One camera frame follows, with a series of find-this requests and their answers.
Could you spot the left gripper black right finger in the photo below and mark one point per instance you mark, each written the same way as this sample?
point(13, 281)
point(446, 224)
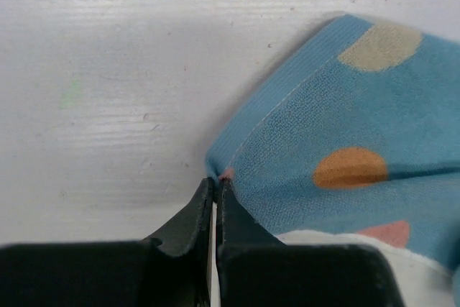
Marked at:
point(257, 269)

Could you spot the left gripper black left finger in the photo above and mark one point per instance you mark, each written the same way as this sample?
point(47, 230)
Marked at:
point(170, 267)

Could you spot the light blue patterned cloth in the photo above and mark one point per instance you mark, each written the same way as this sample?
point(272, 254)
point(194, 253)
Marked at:
point(356, 133)

